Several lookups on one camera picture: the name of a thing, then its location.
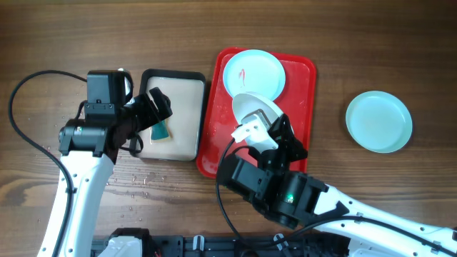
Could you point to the red plastic tray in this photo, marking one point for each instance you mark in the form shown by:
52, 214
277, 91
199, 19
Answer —
296, 101

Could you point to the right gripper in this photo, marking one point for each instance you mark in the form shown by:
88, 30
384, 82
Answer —
280, 131

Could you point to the green scouring sponge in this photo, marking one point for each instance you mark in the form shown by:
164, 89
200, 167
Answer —
159, 131

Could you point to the black tray with soapy water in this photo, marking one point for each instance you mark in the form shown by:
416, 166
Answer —
186, 90

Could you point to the white plate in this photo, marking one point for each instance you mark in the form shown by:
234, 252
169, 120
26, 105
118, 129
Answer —
246, 103

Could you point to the light green plate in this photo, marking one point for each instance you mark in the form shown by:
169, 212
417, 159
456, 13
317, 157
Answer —
379, 122

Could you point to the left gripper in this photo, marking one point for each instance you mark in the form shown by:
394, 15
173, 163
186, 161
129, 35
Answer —
151, 113

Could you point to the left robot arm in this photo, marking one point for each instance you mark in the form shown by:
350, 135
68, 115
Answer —
89, 148

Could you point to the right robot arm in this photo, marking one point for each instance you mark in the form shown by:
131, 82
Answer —
302, 203

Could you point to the light blue plate far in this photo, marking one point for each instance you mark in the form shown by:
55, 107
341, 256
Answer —
254, 71

